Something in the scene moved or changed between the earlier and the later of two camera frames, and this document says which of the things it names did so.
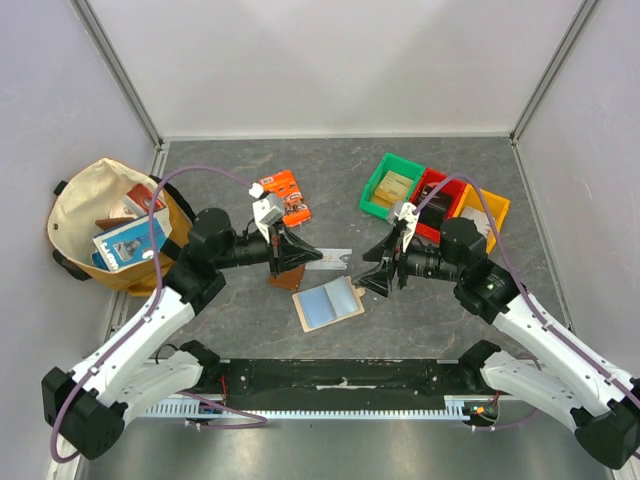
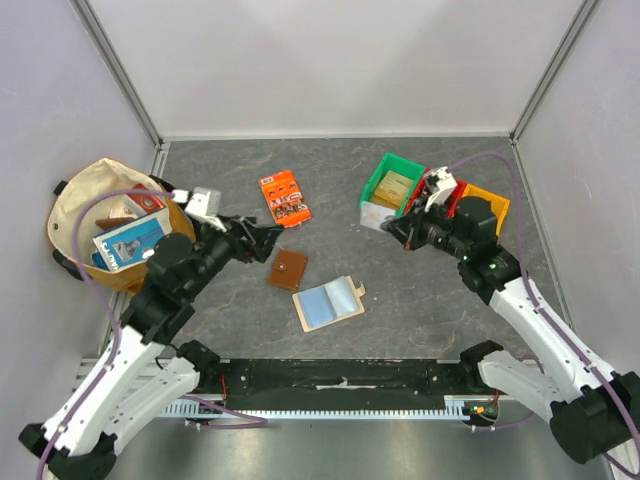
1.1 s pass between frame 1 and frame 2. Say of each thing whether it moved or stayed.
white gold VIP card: moved
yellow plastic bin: stayed
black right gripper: moved
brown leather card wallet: stayed
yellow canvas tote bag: stayed
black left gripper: moved
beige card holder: stayed
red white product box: stayed
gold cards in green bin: stayed
